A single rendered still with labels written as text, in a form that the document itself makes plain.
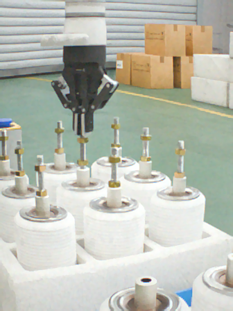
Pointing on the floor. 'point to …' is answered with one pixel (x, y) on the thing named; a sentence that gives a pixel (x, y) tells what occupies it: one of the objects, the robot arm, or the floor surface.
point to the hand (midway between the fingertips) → (82, 123)
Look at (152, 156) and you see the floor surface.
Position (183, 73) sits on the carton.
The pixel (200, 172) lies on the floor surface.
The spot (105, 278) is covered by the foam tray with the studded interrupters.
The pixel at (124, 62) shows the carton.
